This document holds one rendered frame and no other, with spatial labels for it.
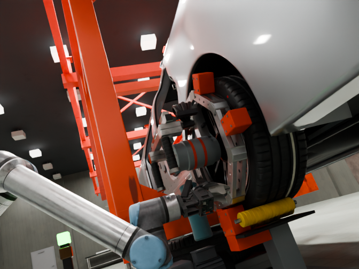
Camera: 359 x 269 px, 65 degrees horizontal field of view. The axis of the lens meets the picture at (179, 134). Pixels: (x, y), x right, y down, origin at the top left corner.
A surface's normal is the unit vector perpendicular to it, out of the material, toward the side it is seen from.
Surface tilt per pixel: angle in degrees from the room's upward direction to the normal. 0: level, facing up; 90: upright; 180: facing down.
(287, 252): 90
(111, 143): 90
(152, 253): 91
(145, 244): 91
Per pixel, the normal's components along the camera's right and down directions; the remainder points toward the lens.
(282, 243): 0.21, -0.38
